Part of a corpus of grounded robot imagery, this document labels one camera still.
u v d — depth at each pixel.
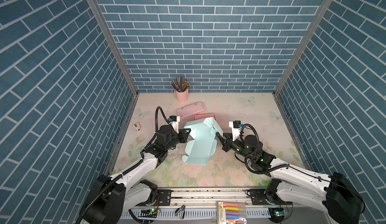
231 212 0.69
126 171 0.47
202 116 1.04
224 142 0.68
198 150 0.81
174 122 0.74
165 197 0.74
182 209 0.70
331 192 0.42
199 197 0.75
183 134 0.72
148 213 0.71
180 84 1.11
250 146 0.58
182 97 1.12
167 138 0.64
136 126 0.99
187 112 1.06
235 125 0.66
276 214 0.70
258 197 0.74
